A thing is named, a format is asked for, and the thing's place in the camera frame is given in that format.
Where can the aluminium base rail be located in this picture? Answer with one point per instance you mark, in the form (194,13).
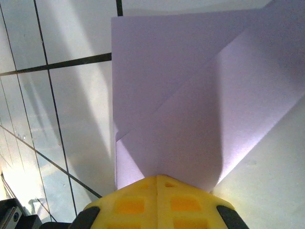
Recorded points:
(9,212)

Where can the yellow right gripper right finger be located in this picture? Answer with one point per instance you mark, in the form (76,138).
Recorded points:
(166,198)

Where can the white grid mat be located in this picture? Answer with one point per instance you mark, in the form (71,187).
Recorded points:
(71,107)

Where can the lilac paper sheet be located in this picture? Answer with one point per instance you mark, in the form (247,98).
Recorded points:
(178,95)

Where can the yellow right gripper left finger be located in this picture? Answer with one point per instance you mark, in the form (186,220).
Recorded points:
(133,219)

